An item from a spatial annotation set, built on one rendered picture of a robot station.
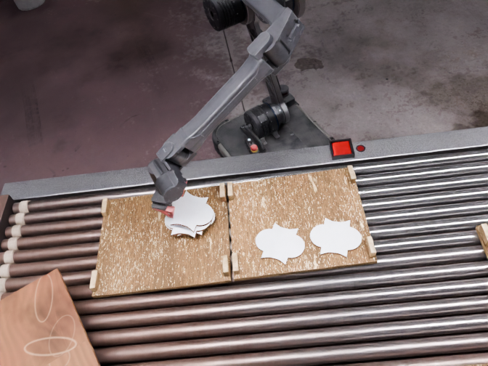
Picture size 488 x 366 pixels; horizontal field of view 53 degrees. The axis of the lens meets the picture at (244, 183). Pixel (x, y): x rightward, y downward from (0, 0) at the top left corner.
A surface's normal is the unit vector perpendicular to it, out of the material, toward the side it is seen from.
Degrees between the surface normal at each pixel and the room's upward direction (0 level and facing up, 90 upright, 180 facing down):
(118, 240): 0
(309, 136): 0
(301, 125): 0
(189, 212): 11
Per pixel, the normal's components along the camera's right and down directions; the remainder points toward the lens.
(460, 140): -0.13, -0.61
